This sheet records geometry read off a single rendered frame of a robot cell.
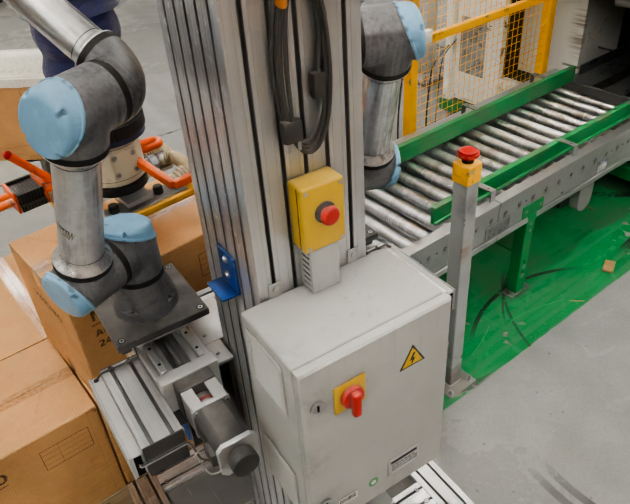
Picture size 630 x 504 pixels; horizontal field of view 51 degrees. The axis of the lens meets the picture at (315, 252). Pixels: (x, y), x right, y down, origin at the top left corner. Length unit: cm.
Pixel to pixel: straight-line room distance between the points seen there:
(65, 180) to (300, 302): 47
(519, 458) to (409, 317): 145
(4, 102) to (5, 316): 115
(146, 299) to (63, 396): 73
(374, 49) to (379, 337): 56
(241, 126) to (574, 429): 197
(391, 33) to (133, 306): 81
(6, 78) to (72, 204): 209
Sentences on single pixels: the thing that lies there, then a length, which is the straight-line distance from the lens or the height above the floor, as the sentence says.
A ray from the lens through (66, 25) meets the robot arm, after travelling 127.
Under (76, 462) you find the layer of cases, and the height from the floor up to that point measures 37.
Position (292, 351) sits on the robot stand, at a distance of 114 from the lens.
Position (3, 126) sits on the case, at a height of 80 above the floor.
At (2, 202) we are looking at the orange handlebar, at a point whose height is 119.
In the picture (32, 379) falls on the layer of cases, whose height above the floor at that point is 54.
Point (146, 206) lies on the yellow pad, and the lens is 190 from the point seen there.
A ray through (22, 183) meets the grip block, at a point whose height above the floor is 120.
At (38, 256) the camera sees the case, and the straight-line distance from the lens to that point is 207.
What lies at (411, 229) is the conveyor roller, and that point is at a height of 54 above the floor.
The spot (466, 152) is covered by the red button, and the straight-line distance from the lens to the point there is 212.
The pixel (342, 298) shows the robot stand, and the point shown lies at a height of 123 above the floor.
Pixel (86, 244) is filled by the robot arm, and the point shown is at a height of 133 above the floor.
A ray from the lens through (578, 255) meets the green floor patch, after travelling 353.
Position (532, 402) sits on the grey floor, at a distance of 275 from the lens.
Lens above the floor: 203
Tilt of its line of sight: 36 degrees down
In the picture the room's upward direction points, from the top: 4 degrees counter-clockwise
